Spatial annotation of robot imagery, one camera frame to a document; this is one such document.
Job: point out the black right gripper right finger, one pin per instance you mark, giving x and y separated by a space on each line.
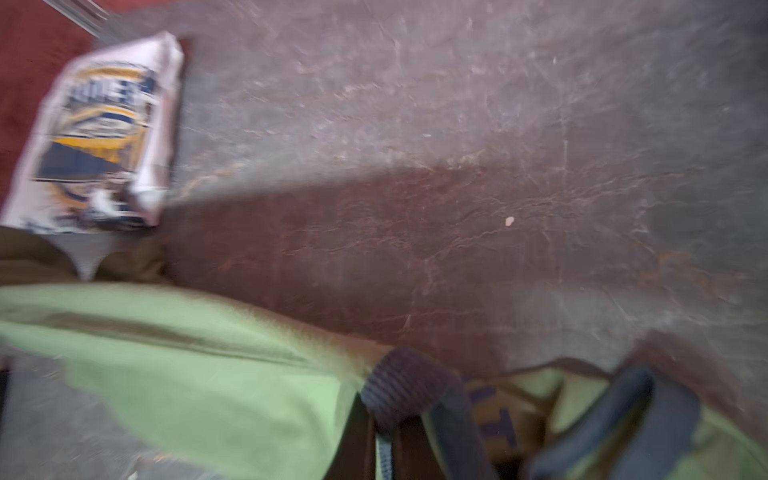
413 457

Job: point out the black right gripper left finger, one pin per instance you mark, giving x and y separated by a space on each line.
355 458

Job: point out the green grey tank top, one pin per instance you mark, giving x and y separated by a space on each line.
256 395

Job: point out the white tank top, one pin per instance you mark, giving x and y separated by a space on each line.
99 154

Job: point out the aluminium corner post left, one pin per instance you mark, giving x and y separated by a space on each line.
86 14

